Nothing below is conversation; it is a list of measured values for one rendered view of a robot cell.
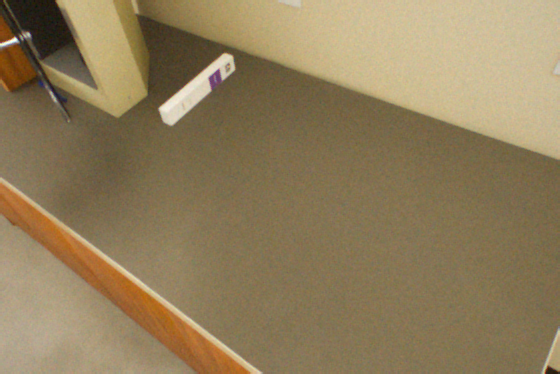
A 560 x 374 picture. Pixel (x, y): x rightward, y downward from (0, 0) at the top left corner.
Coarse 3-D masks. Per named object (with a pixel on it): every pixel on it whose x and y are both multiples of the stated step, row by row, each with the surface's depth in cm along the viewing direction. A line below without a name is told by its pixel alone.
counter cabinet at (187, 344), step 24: (0, 192) 156; (24, 216) 160; (48, 240) 166; (72, 240) 125; (72, 264) 171; (96, 264) 128; (96, 288) 177; (120, 288) 131; (144, 312) 134; (168, 312) 105; (168, 336) 137; (192, 336) 107; (192, 360) 138; (216, 360) 109
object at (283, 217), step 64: (192, 64) 128; (256, 64) 124; (0, 128) 119; (64, 128) 116; (128, 128) 113; (192, 128) 110; (256, 128) 108; (320, 128) 105; (384, 128) 103; (448, 128) 100; (64, 192) 101; (128, 192) 99; (192, 192) 97; (256, 192) 95; (320, 192) 93; (384, 192) 91; (448, 192) 89; (512, 192) 88; (128, 256) 88; (192, 256) 86; (256, 256) 85; (320, 256) 83; (384, 256) 82; (448, 256) 80; (512, 256) 79; (192, 320) 78; (256, 320) 77; (320, 320) 75; (384, 320) 74; (448, 320) 73; (512, 320) 72
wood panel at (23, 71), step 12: (0, 24) 119; (0, 36) 121; (12, 36) 123; (12, 48) 124; (0, 60) 123; (12, 60) 126; (24, 60) 128; (0, 72) 124; (12, 72) 127; (24, 72) 130; (36, 72) 132; (12, 84) 128
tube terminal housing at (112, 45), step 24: (72, 0) 93; (96, 0) 98; (120, 0) 109; (72, 24) 96; (96, 24) 100; (120, 24) 105; (96, 48) 102; (120, 48) 108; (144, 48) 127; (48, 72) 125; (96, 72) 105; (120, 72) 111; (144, 72) 122; (96, 96) 115; (120, 96) 114; (144, 96) 120
